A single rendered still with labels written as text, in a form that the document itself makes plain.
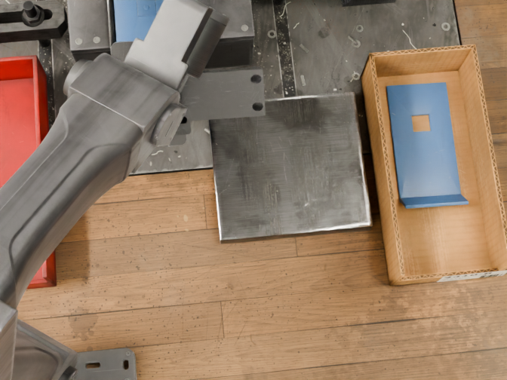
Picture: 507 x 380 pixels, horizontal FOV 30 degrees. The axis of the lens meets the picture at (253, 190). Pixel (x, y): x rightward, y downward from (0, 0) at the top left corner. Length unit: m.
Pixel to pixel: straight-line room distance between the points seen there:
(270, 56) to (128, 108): 0.43
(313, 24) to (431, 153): 0.21
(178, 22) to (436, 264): 0.45
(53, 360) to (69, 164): 0.25
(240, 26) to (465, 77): 0.27
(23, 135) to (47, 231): 0.47
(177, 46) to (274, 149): 0.32
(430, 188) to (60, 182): 0.53
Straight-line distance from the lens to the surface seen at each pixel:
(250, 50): 1.08
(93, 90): 0.72
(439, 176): 1.10
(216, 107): 0.86
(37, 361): 0.84
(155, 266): 1.06
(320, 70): 1.13
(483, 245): 1.09
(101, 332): 1.05
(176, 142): 0.92
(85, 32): 1.06
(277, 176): 1.06
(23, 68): 1.10
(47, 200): 0.66
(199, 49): 0.80
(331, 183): 1.06
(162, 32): 0.78
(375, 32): 1.15
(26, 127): 1.11
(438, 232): 1.08
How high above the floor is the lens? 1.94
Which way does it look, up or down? 75 degrees down
